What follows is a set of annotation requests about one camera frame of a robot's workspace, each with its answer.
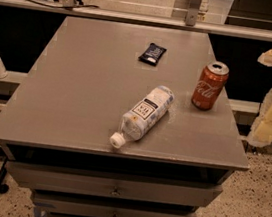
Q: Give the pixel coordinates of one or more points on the dark blue snack packet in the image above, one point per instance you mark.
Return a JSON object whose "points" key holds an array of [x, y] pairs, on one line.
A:
{"points": [[152, 54]]}

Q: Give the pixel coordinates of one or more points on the red coca cola can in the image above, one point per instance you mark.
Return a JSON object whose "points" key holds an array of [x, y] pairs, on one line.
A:
{"points": [[212, 80]]}

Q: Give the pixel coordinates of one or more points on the top grey drawer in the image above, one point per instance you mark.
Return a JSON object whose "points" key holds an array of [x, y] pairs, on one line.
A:
{"points": [[113, 185]]}

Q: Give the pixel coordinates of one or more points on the blue plastic water bottle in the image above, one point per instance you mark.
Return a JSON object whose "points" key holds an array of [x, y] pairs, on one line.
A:
{"points": [[142, 117]]}

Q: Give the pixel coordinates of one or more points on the black caster wheel leg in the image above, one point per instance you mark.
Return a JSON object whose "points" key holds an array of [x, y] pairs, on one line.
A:
{"points": [[3, 172]]}

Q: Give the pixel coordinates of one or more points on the grey metal rail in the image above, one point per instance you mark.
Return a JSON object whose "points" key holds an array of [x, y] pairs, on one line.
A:
{"points": [[94, 12]]}

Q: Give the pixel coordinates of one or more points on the middle grey drawer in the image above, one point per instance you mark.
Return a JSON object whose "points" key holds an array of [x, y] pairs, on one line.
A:
{"points": [[90, 208]]}

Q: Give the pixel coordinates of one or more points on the grey drawer cabinet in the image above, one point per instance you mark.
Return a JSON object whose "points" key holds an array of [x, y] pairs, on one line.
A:
{"points": [[72, 101]]}

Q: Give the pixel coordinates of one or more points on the grey metal bracket right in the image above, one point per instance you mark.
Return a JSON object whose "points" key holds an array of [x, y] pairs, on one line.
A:
{"points": [[192, 12]]}

